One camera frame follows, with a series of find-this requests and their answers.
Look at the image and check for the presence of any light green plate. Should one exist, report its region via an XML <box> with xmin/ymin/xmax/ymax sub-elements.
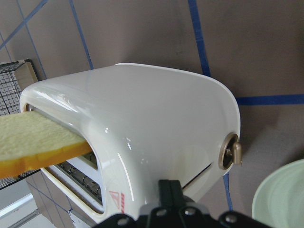
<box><xmin>252</xmin><ymin>159</ymin><xmax>304</xmax><ymax>228</ymax></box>

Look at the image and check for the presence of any grid-pattern wooden storage box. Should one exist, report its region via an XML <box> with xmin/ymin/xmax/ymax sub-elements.
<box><xmin>0</xmin><ymin>58</ymin><xmax>48</xmax><ymax>190</ymax></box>

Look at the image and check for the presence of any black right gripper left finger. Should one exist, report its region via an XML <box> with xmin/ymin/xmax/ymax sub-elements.
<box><xmin>146</xmin><ymin>180</ymin><xmax>171</xmax><ymax>228</ymax></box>

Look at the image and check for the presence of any white two-slot toaster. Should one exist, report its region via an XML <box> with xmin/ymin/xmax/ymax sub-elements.
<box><xmin>20</xmin><ymin>63</ymin><xmax>241</xmax><ymax>223</ymax></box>

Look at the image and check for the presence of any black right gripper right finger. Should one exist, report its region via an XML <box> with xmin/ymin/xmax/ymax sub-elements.
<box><xmin>170</xmin><ymin>180</ymin><xmax>187</xmax><ymax>228</ymax></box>

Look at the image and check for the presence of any bread slice in toaster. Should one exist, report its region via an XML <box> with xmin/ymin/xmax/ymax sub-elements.
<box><xmin>0</xmin><ymin>111</ymin><xmax>92</xmax><ymax>178</ymax></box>

